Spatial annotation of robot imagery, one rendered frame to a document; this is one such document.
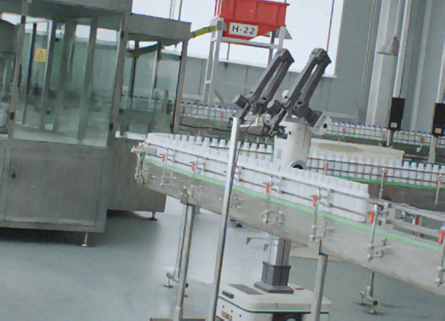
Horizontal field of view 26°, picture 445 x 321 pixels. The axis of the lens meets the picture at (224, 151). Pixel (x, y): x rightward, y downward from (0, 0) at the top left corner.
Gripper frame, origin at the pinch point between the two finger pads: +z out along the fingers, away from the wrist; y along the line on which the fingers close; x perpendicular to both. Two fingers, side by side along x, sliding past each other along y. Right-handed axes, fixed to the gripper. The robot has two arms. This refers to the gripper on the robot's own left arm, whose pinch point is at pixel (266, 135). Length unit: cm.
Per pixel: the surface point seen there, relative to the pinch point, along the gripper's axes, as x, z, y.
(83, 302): -2, 152, -77
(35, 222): 18, 136, -285
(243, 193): -31, 45, 69
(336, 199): -37, 30, 152
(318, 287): -16, 68, 148
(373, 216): -47, 34, 194
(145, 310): 30, 134, -58
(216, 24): 179, -177, -577
